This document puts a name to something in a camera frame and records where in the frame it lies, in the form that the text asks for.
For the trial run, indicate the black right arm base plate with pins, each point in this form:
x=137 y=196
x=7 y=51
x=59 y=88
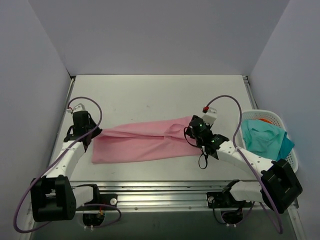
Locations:
x=220 y=200

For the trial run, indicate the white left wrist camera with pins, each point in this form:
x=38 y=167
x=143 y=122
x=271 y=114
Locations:
x=78 y=108

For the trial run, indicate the pink t shirt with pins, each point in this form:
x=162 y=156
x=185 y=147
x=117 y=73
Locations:
x=143 y=141

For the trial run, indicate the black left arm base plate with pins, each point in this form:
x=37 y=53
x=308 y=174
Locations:
x=110 y=199

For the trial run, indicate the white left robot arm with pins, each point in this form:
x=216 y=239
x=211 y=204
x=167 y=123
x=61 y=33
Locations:
x=52 y=196

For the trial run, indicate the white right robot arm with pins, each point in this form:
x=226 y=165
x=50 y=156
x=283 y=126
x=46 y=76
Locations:
x=276 y=183

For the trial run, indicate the orange garment in basket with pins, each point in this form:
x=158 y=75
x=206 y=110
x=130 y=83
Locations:
x=265 y=120

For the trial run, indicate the white plastic laundry basket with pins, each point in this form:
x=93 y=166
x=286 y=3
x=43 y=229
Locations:
x=276 y=120

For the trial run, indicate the aluminium front rail frame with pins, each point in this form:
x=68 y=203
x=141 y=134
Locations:
x=151 y=196

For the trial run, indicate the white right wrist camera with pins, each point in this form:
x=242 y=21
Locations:
x=210 y=115

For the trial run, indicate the teal t shirt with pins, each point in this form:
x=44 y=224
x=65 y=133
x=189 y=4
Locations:
x=266 y=140

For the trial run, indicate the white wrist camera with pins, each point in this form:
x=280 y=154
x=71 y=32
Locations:
x=210 y=115
x=78 y=108

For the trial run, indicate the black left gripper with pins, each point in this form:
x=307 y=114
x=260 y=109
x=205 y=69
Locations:
x=91 y=131

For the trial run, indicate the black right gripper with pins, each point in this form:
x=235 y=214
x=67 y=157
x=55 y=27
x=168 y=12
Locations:
x=191 y=130

